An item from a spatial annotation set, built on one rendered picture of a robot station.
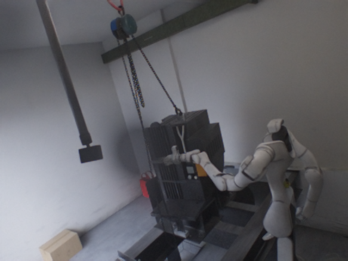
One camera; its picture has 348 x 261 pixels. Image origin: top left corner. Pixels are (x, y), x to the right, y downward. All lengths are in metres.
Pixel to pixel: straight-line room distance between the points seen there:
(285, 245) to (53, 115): 3.28
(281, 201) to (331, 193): 1.56
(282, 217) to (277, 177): 0.23
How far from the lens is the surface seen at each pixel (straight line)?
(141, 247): 2.31
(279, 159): 1.36
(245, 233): 2.17
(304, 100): 2.74
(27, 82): 3.83
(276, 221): 1.56
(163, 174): 2.26
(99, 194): 4.26
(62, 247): 3.78
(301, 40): 2.68
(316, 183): 1.72
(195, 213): 2.05
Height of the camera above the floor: 1.98
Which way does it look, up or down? 11 degrees down
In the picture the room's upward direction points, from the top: 15 degrees counter-clockwise
